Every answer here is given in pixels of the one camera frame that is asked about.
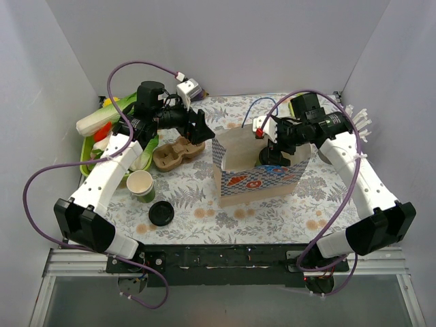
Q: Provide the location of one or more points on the purple eggplant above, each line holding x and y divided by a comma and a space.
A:
201, 95

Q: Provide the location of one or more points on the long white cabbage toy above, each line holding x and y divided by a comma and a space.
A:
90, 124

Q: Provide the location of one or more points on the straw holder with straws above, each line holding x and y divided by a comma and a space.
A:
343, 146

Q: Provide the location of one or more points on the black cup lid on mat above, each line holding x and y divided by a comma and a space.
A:
161, 213

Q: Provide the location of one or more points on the checkered paper takeout bag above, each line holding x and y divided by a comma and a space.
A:
239, 175

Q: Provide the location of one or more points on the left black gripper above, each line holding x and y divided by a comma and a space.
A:
191, 122

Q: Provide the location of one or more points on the yellow pepper toy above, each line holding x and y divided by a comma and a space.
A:
108, 101

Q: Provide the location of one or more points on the red pepper toy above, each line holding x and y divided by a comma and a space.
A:
103, 132

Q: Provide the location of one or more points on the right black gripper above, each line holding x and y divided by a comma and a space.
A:
283, 135

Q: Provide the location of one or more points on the black cup lid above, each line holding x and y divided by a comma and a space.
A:
273, 157
161, 213

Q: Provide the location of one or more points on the stacked green paper cups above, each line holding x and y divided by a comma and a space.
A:
141, 184

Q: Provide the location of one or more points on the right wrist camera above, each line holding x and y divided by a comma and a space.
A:
264, 126

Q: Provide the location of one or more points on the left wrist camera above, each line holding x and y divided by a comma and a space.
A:
187, 90

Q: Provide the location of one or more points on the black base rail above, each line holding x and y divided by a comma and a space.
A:
261, 264

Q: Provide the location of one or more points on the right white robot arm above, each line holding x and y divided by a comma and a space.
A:
383, 219

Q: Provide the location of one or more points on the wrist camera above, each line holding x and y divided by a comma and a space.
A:
264, 126
187, 90

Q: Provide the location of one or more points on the cardboard cup carrier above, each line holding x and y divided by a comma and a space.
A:
172, 155

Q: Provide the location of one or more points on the napa cabbage toy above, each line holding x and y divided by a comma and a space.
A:
143, 162

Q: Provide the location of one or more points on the floral table mat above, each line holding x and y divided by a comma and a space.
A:
293, 218

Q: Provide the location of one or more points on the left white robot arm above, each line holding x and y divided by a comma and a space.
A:
81, 217

